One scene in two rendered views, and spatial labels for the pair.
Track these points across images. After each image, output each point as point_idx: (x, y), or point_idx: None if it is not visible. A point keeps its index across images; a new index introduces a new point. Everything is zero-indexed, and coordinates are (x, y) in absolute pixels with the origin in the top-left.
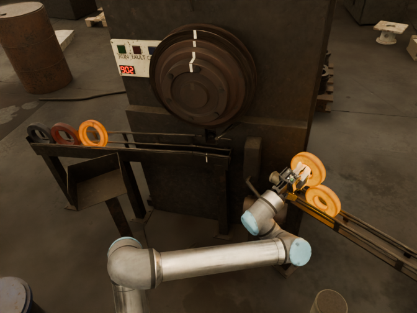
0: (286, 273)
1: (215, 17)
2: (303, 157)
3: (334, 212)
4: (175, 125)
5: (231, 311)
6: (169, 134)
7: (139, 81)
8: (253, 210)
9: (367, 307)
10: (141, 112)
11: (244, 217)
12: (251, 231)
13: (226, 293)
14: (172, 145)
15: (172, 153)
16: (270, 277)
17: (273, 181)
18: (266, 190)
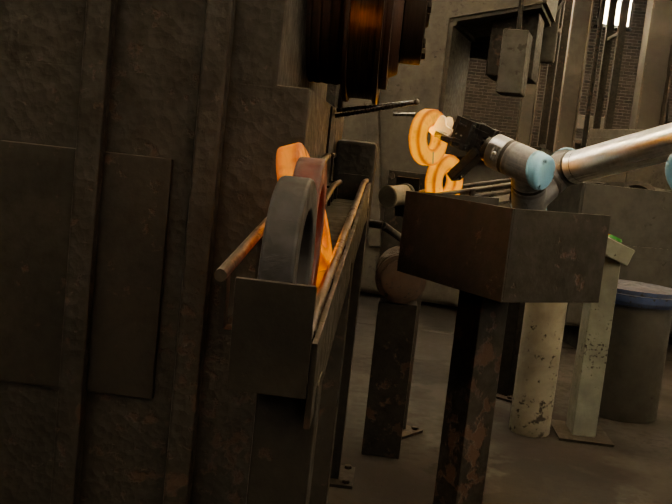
0: (413, 426)
1: None
2: (432, 112)
3: (461, 181)
4: (321, 131)
5: (525, 479)
6: None
7: (294, 1)
8: (533, 149)
9: (436, 394)
10: (315, 93)
11: (544, 157)
12: (549, 178)
13: (491, 481)
14: (331, 193)
15: (365, 193)
16: (428, 443)
17: (401, 196)
18: (493, 140)
